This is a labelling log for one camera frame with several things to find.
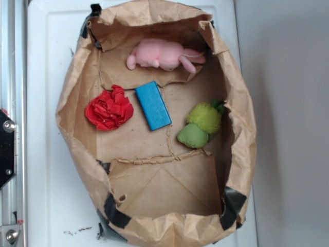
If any pink plush bunny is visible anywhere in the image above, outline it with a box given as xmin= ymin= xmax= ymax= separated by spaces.
xmin=126 ymin=38 xmax=206 ymax=74

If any blue wooden block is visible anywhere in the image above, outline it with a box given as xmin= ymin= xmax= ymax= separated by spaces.
xmin=135 ymin=81 xmax=172 ymax=131

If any aluminium frame rail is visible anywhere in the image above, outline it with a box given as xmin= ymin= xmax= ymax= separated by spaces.
xmin=1 ymin=1 xmax=27 ymax=246

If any red crumpled cloth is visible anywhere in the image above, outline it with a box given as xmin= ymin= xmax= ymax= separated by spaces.
xmin=85 ymin=85 xmax=134 ymax=131

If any brown paper bag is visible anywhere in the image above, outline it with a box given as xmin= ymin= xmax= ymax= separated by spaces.
xmin=56 ymin=1 xmax=257 ymax=246

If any silver corner bracket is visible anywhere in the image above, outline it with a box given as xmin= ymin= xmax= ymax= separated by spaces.
xmin=1 ymin=224 xmax=21 ymax=247

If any black mounting bracket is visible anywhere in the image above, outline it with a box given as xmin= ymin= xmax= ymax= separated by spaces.
xmin=0 ymin=110 xmax=16 ymax=189

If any green plush toy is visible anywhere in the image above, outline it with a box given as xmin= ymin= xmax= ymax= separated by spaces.
xmin=177 ymin=100 xmax=225 ymax=149

